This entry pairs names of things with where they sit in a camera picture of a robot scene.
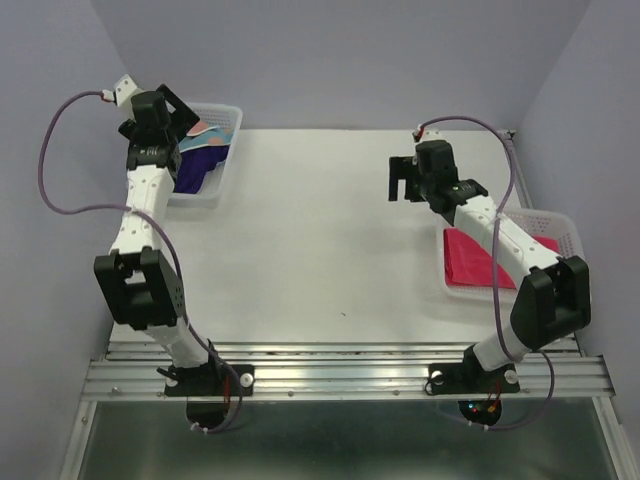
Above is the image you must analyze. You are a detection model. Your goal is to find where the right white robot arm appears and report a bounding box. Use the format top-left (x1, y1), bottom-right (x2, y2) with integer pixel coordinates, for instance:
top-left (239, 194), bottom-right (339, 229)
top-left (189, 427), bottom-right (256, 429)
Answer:
top-left (388, 140), bottom-right (592, 395)

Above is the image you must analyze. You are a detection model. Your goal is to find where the aluminium mounting rail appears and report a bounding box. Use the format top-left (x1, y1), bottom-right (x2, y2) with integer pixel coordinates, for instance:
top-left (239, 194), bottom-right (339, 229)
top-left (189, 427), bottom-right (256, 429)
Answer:
top-left (81, 340), bottom-right (615, 402)

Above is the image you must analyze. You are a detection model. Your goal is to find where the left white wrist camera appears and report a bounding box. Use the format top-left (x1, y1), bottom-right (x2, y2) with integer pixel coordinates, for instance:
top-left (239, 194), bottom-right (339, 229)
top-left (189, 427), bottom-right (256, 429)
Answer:
top-left (114, 74), bottom-right (142, 108)

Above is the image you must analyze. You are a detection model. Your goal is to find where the white basket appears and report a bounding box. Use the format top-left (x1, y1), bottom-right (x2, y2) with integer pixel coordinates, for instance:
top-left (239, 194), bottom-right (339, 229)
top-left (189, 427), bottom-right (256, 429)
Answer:
top-left (436, 207), bottom-right (585, 301)
top-left (169, 102), bottom-right (243, 208)

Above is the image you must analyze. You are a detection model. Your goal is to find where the white basket at right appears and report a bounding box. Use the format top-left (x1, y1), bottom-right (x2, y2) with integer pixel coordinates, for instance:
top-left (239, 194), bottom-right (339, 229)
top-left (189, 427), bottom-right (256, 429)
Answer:
top-left (436, 207), bottom-right (585, 301)

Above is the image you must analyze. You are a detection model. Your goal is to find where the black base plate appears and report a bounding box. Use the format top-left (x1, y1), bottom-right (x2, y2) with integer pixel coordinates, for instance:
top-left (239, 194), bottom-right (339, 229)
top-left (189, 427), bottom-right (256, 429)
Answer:
top-left (425, 363), bottom-right (520, 397)
top-left (157, 364), bottom-right (256, 397)

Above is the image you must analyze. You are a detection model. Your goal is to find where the blue orange patterned towel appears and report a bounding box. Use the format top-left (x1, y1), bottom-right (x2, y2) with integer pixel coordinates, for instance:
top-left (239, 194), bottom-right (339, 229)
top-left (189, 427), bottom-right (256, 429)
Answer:
top-left (179, 121), bottom-right (234, 153)

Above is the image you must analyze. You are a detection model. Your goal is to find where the white basket at left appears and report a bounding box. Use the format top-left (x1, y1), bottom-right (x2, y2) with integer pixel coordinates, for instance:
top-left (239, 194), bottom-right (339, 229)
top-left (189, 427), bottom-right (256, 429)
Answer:
top-left (169, 102), bottom-right (243, 208)

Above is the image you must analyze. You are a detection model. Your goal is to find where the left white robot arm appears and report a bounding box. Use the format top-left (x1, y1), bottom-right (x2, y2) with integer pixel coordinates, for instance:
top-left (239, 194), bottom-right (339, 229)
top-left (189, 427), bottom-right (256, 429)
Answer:
top-left (94, 77), bottom-right (224, 397)

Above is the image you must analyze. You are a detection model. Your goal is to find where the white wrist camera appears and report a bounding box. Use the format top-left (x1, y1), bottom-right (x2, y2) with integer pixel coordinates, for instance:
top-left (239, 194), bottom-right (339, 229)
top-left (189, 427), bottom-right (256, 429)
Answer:
top-left (114, 74), bottom-right (142, 108)
top-left (412, 128), bottom-right (444, 144)

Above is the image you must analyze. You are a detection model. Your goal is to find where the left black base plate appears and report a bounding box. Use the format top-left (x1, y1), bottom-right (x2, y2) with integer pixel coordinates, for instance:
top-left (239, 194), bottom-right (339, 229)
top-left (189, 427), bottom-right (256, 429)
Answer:
top-left (157, 364), bottom-right (256, 397)

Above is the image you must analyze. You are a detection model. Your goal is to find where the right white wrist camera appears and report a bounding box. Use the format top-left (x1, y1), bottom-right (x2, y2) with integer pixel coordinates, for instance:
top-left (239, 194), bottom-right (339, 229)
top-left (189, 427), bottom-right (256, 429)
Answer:
top-left (412, 128), bottom-right (444, 144)

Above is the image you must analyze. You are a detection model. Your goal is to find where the purple towel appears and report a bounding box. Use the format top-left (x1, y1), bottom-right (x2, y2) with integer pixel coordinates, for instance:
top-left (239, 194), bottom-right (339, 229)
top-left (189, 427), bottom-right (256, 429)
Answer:
top-left (174, 146), bottom-right (230, 195)

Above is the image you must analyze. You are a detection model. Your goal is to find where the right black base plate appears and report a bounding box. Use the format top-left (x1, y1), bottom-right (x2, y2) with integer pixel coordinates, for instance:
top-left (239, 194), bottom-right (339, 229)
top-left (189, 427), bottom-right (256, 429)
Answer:
top-left (425, 363), bottom-right (520, 397)

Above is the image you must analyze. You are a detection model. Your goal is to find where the pink towel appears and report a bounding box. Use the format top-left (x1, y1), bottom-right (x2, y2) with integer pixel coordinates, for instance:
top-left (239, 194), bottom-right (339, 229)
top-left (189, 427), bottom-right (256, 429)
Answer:
top-left (443, 227), bottom-right (560, 290)

